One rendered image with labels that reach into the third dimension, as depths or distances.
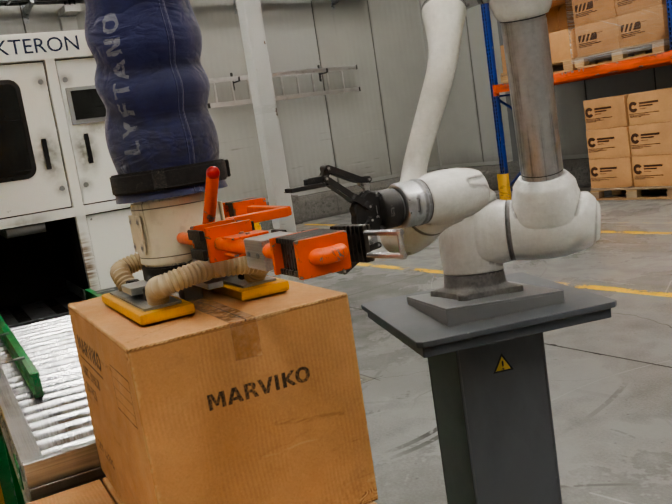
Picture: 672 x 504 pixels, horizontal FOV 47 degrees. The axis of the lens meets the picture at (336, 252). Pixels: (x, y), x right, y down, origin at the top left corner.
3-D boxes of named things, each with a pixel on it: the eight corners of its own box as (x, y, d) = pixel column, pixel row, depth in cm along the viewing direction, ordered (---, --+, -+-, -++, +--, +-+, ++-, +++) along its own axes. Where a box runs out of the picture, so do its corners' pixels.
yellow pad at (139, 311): (102, 303, 163) (97, 280, 162) (148, 293, 168) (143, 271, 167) (141, 326, 133) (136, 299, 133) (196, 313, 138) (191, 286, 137)
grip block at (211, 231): (190, 260, 133) (184, 227, 132) (242, 249, 137) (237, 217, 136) (206, 264, 125) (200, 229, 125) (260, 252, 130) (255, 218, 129)
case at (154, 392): (101, 469, 178) (67, 303, 172) (258, 418, 196) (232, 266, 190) (173, 583, 125) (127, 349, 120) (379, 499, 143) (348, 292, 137)
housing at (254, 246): (245, 268, 114) (240, 239, 113) (286, 259, 117) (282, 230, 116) (263, 272, 108) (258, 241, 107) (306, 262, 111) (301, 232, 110)
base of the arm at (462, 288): (480, 284, 212) (478, 264, 212) (526, 290, 192) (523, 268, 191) (421, 294, 206) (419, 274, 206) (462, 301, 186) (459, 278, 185)
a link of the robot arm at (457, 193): (443, 215, 142) (412, 242, 154) (507, 200, 149) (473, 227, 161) (421, 164, 145) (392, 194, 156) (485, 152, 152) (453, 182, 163)
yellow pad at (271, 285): (187, 284, 172) (183, 262, 171) (228, 274, 176) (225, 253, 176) (242, 301, 142) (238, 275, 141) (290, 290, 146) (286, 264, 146)
